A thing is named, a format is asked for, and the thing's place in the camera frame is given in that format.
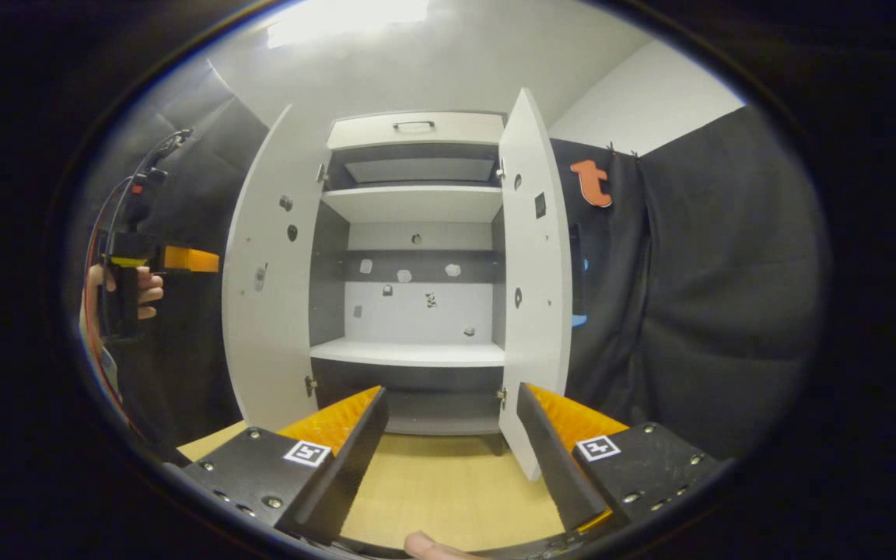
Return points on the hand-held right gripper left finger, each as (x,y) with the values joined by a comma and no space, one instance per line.
(351,459)

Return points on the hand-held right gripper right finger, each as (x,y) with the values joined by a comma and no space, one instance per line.
(553,467)

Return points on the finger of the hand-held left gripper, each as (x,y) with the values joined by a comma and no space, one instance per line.
(191,260)

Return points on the camera sticker shoe cabinet door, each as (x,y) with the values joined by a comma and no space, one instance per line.
(269,334)

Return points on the shell sticker shoe cabinet door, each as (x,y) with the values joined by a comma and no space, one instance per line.
(537,350)

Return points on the grey double-door shoe cabinet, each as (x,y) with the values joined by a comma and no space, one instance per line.
(417,311)

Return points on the white cabinet shelf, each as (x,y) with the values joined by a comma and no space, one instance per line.
(409,354)
(417,204)

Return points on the grey cabinet drawer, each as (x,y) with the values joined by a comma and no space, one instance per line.
(370,132)

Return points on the black backdrop cloth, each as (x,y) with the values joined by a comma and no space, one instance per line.
(712,295)

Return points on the ceiling light panel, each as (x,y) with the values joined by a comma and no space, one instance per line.
(347,19)

